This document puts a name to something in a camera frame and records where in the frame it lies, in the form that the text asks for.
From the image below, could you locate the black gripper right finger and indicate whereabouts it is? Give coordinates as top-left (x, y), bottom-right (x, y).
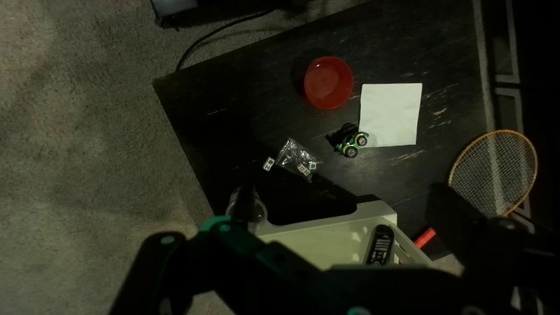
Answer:
top-left (464, 214), bottom-right (560, 315)

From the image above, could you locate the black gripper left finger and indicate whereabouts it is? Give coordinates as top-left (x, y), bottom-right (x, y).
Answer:
top-left (109, 228), bottom-right (202, 315)

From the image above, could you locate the white lattice wooden shelf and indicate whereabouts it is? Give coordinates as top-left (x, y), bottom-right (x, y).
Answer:
top-left (254, 199), bottom-right (438, 272)

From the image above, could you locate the small clear cup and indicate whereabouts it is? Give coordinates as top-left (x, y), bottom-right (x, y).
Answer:
top-left (226, 185), bottom-right (270, 225)

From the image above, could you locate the black remote control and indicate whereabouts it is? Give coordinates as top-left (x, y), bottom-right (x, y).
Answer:
top-left (366, 223), bottom-right (396, 267)

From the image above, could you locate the clear plastic bag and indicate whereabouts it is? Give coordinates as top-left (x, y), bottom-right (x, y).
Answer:
top-left (277, 136), bottom-right (321, 179)

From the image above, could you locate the black green toy car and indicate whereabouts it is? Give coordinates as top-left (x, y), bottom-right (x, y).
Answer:
top-left (326, 120), bottom-right (372, 158)

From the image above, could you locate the black floor cable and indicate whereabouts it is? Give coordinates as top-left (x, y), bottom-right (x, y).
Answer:
top-left (174, 4), bottom-right (277, 71)

